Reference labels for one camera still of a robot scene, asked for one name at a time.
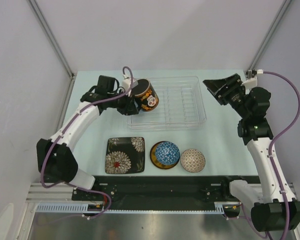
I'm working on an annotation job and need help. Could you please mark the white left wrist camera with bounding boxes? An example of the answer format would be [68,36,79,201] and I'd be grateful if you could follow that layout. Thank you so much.
[121,74,138,95]

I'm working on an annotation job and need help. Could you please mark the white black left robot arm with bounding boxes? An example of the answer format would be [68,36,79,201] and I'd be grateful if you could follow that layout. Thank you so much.
[36,75,140,200]

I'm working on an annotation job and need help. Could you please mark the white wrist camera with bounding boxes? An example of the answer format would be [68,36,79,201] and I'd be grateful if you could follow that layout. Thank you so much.
[121,74,138,95]
[242,69,264,90]

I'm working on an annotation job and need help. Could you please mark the brown lattice pattern bowl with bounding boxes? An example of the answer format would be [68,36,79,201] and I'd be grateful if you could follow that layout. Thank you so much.
[180,148,206,173]

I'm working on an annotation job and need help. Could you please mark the red black lacquer cup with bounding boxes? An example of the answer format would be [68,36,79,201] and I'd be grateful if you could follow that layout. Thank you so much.
[131,78,160,112]

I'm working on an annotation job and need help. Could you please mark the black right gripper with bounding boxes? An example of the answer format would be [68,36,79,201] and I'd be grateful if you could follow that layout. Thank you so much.
[203,73,251,119]

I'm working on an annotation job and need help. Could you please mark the black floral square plate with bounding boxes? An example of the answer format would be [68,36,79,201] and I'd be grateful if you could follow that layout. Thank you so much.
[105,136,145,175]

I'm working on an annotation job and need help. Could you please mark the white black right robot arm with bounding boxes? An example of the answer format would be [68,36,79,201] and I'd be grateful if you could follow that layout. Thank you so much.
[203,72,300,235]

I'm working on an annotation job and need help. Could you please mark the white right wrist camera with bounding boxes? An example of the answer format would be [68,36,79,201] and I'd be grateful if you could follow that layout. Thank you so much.
[242,69,264,90]

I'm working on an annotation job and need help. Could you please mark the white slotted cable duct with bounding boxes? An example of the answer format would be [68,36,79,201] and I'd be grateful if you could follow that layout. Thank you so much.
[35,201,240,215]

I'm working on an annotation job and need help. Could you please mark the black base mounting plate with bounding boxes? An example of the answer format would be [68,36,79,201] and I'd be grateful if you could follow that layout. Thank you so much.
[39,174,283,203]

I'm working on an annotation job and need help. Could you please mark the yellow round saucer plate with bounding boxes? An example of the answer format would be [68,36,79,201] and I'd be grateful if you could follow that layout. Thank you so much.
[149,141,180,170]

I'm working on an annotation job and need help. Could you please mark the blue triangle pattern bowl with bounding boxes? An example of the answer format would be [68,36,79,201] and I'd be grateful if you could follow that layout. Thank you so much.
[154,141,181,166]

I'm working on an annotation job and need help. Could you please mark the aluminium frame post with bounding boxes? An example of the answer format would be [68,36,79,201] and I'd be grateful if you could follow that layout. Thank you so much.
[246,0,295,71]
[26,0,75,80]

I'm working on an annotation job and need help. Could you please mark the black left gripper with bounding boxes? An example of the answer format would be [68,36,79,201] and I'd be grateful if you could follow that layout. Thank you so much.
[106,88,139,116]

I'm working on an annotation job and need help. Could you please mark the right aluminium frame post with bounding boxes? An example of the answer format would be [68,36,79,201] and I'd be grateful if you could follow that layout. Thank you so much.
[246,0,295,71]

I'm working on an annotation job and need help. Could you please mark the left aluminium frame post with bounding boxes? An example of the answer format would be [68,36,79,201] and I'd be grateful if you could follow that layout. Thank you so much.
[26,0,75,80]

